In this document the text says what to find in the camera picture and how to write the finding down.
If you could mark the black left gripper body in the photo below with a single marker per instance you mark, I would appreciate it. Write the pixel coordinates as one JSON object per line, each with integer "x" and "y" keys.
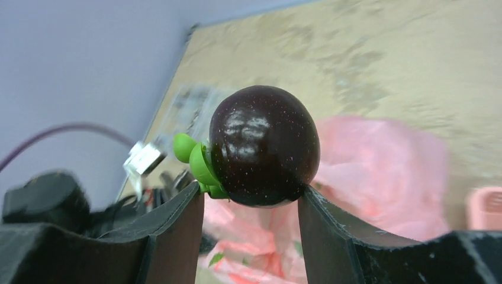
{"x": 57, "y": 198}

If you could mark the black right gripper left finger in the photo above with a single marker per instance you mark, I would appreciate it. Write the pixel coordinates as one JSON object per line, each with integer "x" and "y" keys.
{"x": 159, "y": 247}

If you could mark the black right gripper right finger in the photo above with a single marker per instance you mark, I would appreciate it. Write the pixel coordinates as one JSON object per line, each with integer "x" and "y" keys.
{"x": 339, "y": 247}

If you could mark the pink plastic bag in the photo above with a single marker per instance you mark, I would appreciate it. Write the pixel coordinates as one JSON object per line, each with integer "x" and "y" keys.
{"x": 381, "y": 171}

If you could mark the dark purple fake mangosteen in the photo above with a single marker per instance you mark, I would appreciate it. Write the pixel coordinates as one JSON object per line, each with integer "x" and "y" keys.
{"x": 263, "y": 149}

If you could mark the clear plastic screw organizer box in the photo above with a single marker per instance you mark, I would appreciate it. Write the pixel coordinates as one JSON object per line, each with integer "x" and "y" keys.
{"x": 189, "y": 112}

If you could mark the pink perforated plastic basket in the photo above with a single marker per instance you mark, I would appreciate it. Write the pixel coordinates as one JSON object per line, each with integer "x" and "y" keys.
{"x": 483, "y": 209}

